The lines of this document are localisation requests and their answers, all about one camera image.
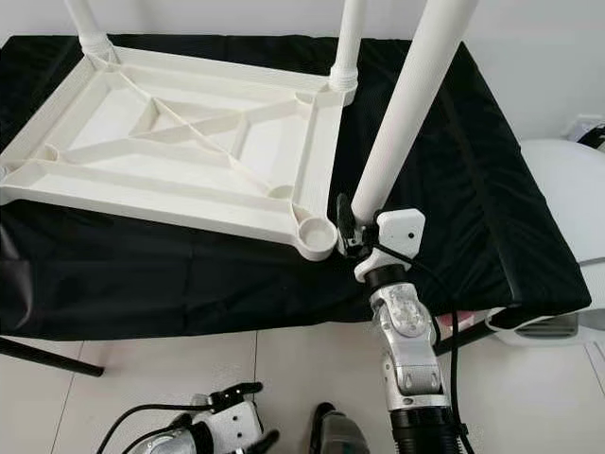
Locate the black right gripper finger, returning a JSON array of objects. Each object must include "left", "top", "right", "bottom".
[{"left": 336, "top": 192, "right": 355, "bottom": 252}]

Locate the white plastic table leg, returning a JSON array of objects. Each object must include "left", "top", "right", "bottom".
[
  {"left": 336, "top": 0, "right": 478, "bottom": 256},
  {"left": 329, "top": 0, "right": 370, "bottom": 96},
  {"left": 64, "top": 0, "right": 114, "bottom": 56}
]

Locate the white plastic table top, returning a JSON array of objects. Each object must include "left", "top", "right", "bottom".
[{"left": 0, "top": 45, "right": 346, "bottom": 263}]

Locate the grey left robot foot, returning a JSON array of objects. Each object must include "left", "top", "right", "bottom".
[{"left": 189, "top": 393, "right": 218, "bottom": 417}]

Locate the grey robot foot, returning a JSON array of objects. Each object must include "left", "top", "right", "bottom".
[
  {"left": 189, "top": 393, "right": 218, "bottom": 417},
  {"left": 310, "top": 402, "right": 370, "bottom": 454}
]

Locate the grey right robot foot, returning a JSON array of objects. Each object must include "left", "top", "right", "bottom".
[{"left": 310, "top": 402, "right": 370, "bottom": 454}]

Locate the black padded bed cover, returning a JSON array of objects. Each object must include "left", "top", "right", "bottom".
[{"left": 0, "top": 35, "right": 592, "bottom": 341}]

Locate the white dome appliance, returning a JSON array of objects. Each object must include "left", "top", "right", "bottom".
[{"left": 487, "top": 139, "right": 605, "bottom": 341}]

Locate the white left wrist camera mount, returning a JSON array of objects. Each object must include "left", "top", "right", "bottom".
[{"left": 208, "top": 402, "right": 266, "bottom": 454}]

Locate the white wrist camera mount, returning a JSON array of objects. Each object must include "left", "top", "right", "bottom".
[
  {"left": 354, "top": 208, "right": 426, "bottom": 283},
  {"left": 208, "top": 402, "right": 266, "bottom": 454}
]

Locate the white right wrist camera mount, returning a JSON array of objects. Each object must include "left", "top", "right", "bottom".
[{"left": 354, "top": 208, "right": 426, "bottom": 283}]

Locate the wall socket black plug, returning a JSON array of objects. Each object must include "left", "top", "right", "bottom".
[{"left": 567, "top": 115, "right": 605, "bottom": 150}]

